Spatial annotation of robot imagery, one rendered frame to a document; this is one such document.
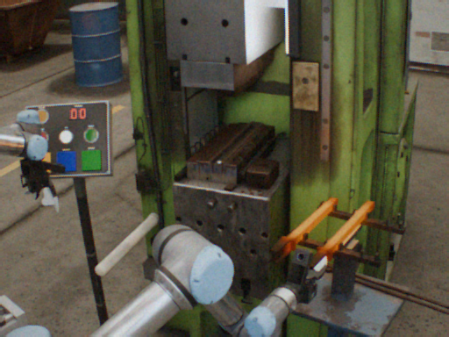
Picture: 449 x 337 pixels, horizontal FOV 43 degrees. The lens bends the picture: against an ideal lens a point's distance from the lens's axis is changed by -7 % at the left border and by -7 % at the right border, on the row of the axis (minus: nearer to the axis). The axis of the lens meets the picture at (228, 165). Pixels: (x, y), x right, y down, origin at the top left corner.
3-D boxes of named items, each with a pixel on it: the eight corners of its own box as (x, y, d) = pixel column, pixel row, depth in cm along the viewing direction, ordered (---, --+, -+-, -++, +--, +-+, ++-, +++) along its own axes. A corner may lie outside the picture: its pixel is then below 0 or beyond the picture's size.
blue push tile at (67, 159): (75, 171, 220) (75, 150, 221) (56, 172, 220) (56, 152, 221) (76, 171, 222) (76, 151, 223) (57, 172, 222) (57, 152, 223)
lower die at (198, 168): (237, 185, 220) (236, 163, 216) (187, 177, 227) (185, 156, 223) (274, 142, 255) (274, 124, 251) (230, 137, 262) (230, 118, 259)
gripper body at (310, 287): (295, 286, 170) (274, 308, 161) (295, 261, 167) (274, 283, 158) (318, 293, 166) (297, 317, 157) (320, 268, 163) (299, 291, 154)
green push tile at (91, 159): (101, 170, 221) (100, 150, 221) (82, 170, 221) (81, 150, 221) (102, 170, 223) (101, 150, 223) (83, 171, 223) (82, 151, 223)
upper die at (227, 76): (233, 90, 205) (232, 63, 201) (181, 86, 212) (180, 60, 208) (274, 60, 240) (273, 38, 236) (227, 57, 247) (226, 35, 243)
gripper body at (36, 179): (22, 189, 199) (16, 157, 194) (42, 181, 205) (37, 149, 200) (33, 196, 195) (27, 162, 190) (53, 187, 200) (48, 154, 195)
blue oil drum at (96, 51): (103, 89, 651) (96, 10, 615) (65, 85, 676) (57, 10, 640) (134, 75, 699) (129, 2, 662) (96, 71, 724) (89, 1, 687)
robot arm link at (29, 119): (10, 114, 188) (29, 107, 194) (15, 146, 192) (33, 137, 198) (23, 118, 183) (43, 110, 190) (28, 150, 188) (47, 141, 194)
